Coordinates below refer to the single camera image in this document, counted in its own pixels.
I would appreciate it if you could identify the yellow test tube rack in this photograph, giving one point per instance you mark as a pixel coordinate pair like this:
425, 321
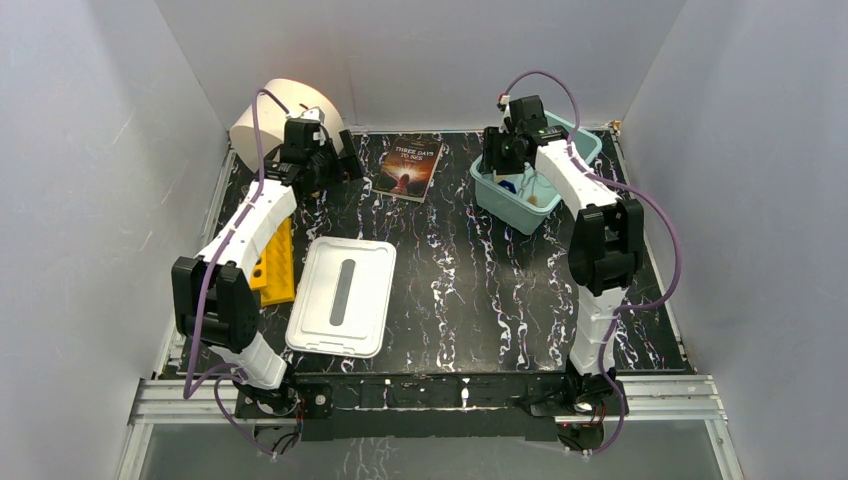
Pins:
273, 275

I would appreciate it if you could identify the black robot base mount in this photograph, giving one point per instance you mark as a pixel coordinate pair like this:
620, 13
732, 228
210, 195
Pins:
593, 400

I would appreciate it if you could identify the teal plastic bin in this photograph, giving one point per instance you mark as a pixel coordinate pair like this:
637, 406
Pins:
517, 199

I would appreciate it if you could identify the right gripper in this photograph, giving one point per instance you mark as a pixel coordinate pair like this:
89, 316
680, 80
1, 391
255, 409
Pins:
490, 161

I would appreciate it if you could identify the Three Days To See book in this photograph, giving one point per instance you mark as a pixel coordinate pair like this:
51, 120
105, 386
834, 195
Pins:
407, 169

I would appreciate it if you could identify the metal crucible tongs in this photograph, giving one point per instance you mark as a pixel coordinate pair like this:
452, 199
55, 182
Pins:
527, 185

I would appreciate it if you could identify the white plastic bin lid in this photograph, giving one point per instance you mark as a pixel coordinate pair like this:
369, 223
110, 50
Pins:
342, 299

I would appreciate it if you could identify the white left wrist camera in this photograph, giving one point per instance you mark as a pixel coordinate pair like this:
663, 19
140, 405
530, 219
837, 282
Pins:
314, 114

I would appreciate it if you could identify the test tube with blue cap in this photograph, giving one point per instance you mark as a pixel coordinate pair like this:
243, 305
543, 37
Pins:
508, 186

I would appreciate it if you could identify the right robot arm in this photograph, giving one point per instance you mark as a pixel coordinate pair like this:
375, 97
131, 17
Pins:
606, 248

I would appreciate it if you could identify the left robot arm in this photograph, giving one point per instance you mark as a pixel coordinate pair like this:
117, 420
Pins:
213, 302

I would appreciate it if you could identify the aluminium frame rail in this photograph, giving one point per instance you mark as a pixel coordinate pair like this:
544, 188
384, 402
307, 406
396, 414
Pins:
649, 397

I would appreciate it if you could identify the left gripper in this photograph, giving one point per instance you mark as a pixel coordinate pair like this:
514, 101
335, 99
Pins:
348, 154

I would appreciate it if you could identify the white cylindrical container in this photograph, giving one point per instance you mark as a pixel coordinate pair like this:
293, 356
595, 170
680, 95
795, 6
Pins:
297, 97

